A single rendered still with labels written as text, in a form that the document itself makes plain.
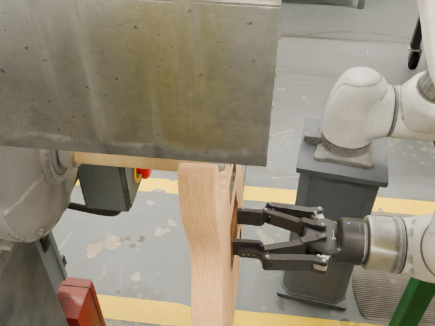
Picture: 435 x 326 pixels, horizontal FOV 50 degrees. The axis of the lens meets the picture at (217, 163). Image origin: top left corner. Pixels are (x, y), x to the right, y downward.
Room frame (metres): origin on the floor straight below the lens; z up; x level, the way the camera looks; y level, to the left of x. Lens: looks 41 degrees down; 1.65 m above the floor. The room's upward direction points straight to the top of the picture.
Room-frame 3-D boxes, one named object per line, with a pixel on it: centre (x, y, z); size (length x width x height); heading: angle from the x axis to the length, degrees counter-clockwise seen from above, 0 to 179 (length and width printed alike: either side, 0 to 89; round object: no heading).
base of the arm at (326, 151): (1.17, -0.39, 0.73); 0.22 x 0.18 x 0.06; 75
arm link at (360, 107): (1.16, -0.42, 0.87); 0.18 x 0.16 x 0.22; 82
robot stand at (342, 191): (1.16, -0.41, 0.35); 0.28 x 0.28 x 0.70; 75
